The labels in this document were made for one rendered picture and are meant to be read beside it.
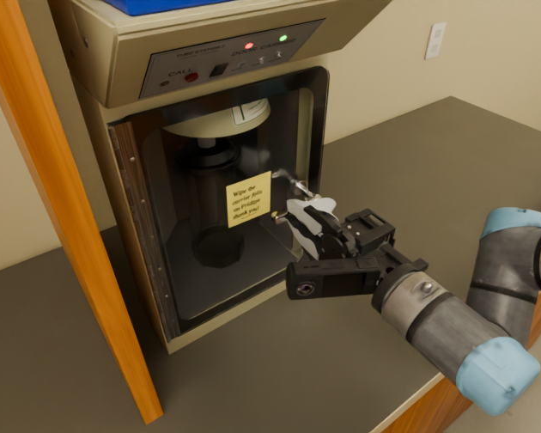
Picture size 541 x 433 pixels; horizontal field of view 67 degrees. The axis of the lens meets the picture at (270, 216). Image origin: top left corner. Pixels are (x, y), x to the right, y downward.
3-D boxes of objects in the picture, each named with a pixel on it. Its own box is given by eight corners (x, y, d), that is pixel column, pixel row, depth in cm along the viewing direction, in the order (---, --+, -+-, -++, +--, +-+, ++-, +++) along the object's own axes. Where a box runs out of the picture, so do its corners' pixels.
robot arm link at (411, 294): (399, 351, 48) (415, 307, 43) (371, 325, 51) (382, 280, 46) (440, 321, 51) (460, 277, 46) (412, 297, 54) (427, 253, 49)
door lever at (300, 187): (257, 210, 64) (257, 198, 63) (305, 191, 69) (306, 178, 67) (276, 229, 61) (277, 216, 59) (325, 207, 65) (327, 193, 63)
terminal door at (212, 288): (169, 338, 70) (111, 118, 44) (310, 263, 83) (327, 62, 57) (171, 341, 69) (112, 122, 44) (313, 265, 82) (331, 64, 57)
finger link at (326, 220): (310, 220, 60) (349, 259, 55) (300, 225, 59) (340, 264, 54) (313, 196, 57) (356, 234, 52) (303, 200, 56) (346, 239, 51)
